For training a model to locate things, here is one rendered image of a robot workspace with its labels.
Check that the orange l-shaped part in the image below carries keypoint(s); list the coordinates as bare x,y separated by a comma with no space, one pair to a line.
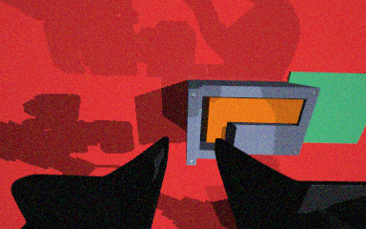
220,110

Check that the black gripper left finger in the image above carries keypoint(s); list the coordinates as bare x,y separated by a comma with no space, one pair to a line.
126,198

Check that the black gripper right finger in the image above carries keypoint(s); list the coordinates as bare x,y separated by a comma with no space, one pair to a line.
262,198

